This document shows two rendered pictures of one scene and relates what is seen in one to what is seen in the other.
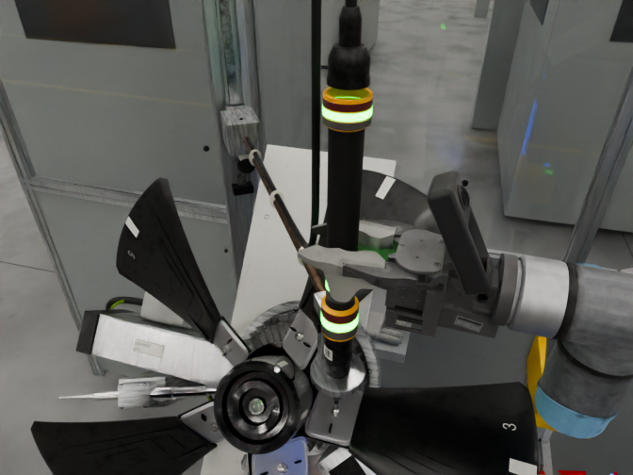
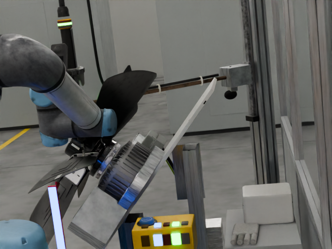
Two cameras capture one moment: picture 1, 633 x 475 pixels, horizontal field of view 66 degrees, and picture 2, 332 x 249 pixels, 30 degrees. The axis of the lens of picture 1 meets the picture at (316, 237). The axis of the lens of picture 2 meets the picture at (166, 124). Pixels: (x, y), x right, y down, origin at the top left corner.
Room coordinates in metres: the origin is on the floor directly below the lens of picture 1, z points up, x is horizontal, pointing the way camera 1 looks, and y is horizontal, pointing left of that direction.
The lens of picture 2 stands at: (0.38, -2.02, 1.65)
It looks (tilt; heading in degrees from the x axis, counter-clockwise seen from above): 11 degrees down; 81
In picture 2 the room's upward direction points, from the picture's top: 7 degrees counter-clockwise
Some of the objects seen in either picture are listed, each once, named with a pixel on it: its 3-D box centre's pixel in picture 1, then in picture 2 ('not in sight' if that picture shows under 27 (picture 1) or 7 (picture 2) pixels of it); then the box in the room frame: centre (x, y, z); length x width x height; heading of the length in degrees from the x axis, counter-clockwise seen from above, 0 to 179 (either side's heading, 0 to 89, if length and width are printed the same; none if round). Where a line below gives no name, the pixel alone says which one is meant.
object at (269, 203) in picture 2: not in sight; (267, 202); (1.02, -0.01, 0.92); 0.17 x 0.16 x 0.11; 163
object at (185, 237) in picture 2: not in sight; (185, 238); (0.63, -0.53, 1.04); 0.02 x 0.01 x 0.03; 163
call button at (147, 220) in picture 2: not in sight; (146, 221); (0.55, -0.44, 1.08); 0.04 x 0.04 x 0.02
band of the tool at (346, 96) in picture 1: (347, 109); (64, 23); (0.41, -0.03, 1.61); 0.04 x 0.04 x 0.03
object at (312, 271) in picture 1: (276, 200); (160, 89); (0.70, 0.07, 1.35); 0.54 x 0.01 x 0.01; 18
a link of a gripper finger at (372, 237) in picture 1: (353, 247); (81, 76); (0.44, -0.04, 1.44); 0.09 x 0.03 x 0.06; 63
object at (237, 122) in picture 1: (240, 130); (237, 75); (1.01, 0.17, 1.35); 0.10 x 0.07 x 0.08; 18
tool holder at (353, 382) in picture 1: (335, 343); not in sight; (0.42, -0.02, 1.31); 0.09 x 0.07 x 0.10; 18
